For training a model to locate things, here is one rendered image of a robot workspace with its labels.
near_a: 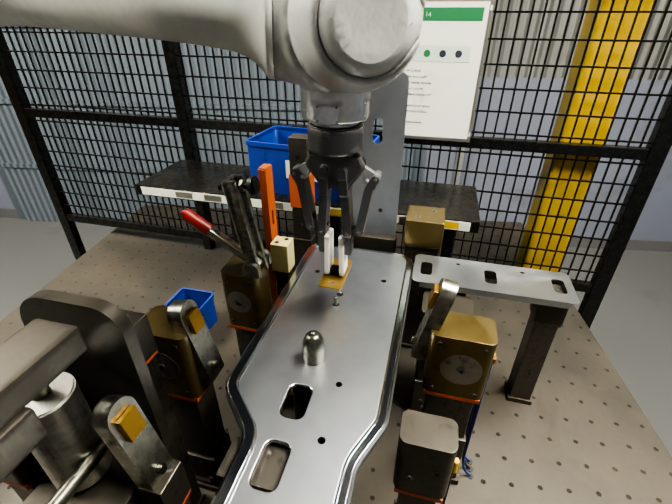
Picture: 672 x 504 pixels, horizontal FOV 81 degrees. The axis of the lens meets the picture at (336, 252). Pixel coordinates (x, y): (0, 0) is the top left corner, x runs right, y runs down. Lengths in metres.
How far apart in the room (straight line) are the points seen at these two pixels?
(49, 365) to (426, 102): 0.93
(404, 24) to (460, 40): 0.76
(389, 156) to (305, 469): 0.58
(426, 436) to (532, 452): 0.43
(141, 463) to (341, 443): 0.22
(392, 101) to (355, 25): 0.52
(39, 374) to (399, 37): 0.38
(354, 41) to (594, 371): 1.00
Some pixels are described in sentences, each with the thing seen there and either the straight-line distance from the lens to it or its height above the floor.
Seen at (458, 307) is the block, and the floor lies 0.98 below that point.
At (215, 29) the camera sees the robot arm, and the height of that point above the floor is 1.42.
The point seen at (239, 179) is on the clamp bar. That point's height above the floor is 1.21.
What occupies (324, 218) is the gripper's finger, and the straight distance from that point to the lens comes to 0.59.
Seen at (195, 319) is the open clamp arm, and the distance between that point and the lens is 0.56.
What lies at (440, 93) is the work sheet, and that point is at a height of 1.26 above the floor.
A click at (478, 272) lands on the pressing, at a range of 0.81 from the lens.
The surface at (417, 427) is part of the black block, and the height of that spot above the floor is 0.99.
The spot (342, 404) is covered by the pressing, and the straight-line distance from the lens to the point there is 0.54.
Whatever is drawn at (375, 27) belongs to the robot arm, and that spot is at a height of 1.42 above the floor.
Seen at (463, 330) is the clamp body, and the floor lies 1.04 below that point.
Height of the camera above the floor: 1.43
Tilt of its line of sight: 31 degrees down
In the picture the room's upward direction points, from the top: straight up
